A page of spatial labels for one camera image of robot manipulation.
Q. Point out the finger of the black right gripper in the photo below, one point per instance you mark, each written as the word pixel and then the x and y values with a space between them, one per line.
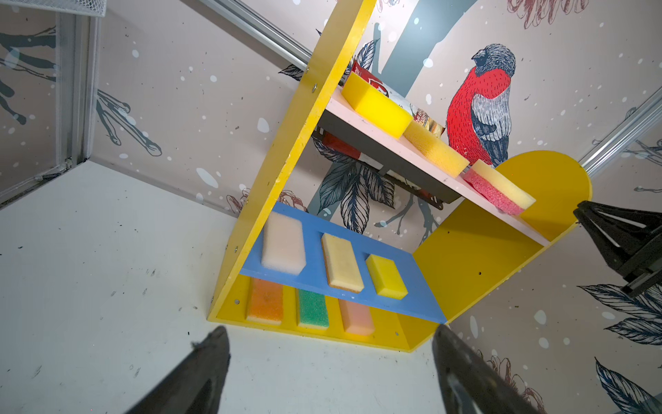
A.
pixel 629 242

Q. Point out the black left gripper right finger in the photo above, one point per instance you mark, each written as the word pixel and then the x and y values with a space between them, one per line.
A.
pixel 467 383

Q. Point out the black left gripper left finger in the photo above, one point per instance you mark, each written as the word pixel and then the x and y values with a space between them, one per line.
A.
pixel 195 385

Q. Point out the orange scrub sponge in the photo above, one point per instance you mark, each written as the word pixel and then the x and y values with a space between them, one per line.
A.
pixel 265 302

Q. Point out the salmon orange sponge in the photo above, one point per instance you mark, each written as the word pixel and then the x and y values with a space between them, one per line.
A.
pixel 356 318

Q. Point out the small yellow square sponge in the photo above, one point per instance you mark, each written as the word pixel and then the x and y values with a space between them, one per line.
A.
pixel 386 278

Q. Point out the smiley face sponge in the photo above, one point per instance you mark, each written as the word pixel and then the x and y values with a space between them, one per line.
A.
pixel 497 189

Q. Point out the green scrub sponge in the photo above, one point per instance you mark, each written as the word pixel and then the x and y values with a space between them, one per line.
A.
pixel 312 311

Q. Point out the light pink sponge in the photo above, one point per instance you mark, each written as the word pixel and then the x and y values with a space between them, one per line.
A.
pixel 283 245

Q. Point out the pale yellow sponge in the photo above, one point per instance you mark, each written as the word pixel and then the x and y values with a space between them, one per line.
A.
pixel 341 265

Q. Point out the yellow rectangular sponge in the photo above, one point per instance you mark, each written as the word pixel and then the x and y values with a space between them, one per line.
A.
pixel 435 150

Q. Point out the bright yellow square sponge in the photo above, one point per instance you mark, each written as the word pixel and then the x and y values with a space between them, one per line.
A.
pixel 375 107

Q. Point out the white wire mesh basket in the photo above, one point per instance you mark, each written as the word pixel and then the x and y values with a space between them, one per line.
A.
pixel 88 8

